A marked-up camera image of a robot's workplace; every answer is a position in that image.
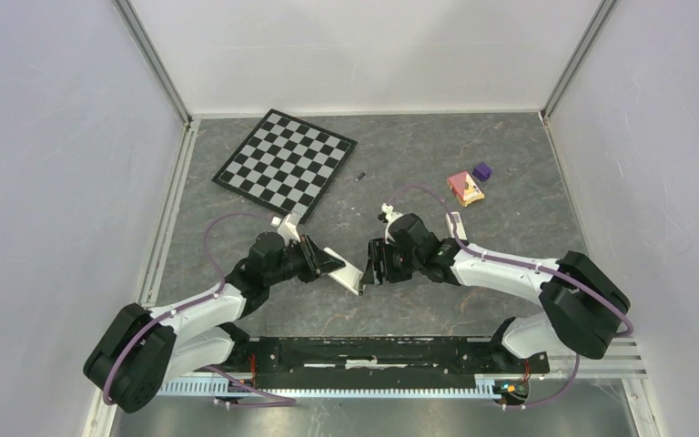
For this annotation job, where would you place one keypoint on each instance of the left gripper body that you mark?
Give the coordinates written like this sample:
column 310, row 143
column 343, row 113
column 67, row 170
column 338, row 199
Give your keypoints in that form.
column 308, row 272

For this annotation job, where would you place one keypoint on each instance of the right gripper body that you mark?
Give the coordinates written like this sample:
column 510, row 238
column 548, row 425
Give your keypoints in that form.
column 397, row 264

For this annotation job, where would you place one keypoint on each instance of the short white remote control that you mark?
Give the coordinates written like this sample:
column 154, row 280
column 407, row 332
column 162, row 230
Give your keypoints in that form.
column 349, row 276

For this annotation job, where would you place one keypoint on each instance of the long white remote control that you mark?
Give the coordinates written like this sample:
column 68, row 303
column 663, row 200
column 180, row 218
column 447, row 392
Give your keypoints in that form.
column 455, row 225

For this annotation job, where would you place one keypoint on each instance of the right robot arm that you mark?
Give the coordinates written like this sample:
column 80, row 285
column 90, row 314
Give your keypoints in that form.
column 583, row 310

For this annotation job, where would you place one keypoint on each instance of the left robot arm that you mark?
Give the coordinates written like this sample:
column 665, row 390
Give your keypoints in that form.
column 143, row 349

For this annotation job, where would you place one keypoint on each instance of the red and yellow block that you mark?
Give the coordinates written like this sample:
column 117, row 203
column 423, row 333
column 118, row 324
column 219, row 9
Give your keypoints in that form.
column 465, row 189

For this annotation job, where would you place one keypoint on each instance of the black and grey chessboard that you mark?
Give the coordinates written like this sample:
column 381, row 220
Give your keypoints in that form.
column 286, row 164

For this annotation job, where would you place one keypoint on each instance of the purple cube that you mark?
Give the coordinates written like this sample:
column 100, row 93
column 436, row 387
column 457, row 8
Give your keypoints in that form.
column 482, row 172

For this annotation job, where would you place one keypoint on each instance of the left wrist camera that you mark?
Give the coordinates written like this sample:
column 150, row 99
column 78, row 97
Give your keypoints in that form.
column 287, row 226

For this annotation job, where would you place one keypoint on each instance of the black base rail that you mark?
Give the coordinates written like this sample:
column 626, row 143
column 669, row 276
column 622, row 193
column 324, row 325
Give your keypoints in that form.
column 375, row 362

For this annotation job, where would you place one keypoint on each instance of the white slotted cable duct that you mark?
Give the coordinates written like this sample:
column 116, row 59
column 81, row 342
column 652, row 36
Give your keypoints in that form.
column 215, row 386

